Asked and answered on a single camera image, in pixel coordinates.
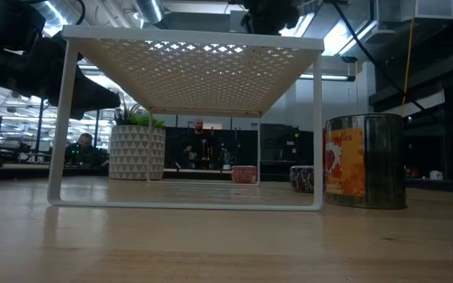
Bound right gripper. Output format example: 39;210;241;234
240;0;300;36

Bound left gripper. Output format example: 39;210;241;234
13;31;122;121

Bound red patterned candle tin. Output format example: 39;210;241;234
230;165;258;185

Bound dark purple patterned candle tin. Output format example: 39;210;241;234
289;165;315;193

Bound tin can orange label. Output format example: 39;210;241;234
323;113;407;211

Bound person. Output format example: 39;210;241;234
64;132;109;167
182;119;216;170

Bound succulent in triangle-pattern pot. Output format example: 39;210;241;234
108;100;168;181

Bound white perforated metal shelf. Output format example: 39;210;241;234
46;25;326;212

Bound long ceiling light fixture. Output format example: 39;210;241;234
299;72;356;83

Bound black office cabinets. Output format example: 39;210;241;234
164;123;315;176

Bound white ventilation unit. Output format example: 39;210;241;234
375;0;453;23

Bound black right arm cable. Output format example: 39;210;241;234
328;0;428;115

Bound silver ventilation duct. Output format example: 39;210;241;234
134;0;165;24

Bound yellow extension cable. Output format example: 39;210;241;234
400;17;415;117

